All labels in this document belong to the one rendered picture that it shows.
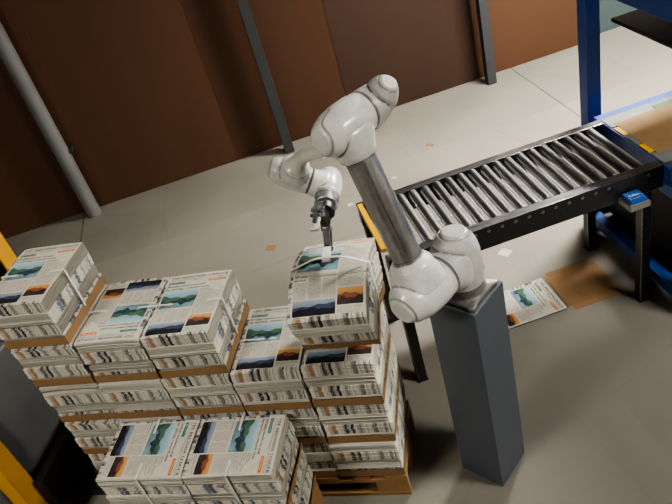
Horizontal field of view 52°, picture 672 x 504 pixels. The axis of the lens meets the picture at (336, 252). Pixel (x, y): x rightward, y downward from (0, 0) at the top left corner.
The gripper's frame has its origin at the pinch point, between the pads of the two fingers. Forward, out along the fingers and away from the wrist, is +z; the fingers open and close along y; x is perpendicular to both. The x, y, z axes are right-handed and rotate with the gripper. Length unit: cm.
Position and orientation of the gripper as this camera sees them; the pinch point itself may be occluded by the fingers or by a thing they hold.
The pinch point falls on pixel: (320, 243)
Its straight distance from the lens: 237.1
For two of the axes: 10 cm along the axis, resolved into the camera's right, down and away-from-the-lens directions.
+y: 2.6, 7.2, 6.4
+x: -9.6, 1.4, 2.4
